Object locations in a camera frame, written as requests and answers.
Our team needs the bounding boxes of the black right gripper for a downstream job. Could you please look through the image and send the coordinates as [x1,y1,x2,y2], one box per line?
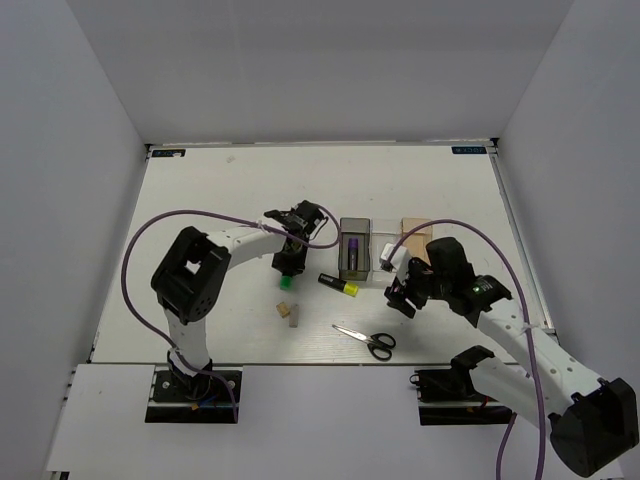
[385,257,451,318]

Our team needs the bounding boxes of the green highlighter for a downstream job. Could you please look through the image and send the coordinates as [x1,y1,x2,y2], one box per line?
[279,274,293,291]

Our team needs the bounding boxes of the yellow highlighter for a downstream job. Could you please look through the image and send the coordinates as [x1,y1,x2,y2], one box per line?
[318,273,359,297]

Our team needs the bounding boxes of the purple highlighter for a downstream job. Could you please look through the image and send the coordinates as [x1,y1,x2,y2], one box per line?
[347,237,359,271]

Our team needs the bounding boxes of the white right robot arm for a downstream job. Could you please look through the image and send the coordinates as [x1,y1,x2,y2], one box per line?
[380,237,639,477]

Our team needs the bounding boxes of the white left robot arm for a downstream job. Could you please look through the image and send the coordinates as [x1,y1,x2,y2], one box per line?
[151,201,328,399]

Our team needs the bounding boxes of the tan eraser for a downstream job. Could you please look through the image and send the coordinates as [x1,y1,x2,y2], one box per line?
[276,302,290,318]

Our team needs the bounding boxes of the grey eraser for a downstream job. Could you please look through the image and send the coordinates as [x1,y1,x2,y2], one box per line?
[288,304,300,328]

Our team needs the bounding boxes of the orange plastic container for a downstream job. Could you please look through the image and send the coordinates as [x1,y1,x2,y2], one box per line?
[401,217,433,263]

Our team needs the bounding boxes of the clear plastic container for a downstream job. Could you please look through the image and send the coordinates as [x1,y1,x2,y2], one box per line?
[369,218,401,289]

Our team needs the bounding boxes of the dark grey plastic container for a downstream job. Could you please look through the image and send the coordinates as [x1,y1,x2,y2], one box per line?
[338,217,371,283]

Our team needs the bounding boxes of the left blue corner label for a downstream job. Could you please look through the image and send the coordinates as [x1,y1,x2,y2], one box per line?
[151,149,186,158]

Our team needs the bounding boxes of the blue corner label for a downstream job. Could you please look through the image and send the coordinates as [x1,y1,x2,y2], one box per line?
[451,145,487,155]
[151,149,186,158]

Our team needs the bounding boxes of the right blue corner label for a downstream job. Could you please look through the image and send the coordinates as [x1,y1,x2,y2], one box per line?
[451,145,487,155]

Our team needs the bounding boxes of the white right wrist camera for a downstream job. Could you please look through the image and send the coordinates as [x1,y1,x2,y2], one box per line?
[379,243,412,283]

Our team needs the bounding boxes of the black handled scissors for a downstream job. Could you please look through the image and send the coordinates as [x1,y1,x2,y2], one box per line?
[332,325,396,362]

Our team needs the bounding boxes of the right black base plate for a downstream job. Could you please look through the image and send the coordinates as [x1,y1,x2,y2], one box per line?
[409,368,512,426]

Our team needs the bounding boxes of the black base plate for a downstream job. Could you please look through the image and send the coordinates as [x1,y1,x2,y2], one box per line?
[409,368,512,426]
[144,368,237,425]

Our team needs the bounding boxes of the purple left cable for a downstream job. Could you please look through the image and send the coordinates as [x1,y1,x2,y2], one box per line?
[122,208,342,424]

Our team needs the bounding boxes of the purple cable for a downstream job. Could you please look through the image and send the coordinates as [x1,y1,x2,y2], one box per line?
[387,218,546,480]
[122,208,342,424]

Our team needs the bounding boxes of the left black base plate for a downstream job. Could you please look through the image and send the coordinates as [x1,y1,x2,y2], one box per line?
[144,368,237,425]

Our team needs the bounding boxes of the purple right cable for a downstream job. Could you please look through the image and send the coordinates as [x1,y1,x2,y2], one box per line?
[387,218,546,480]

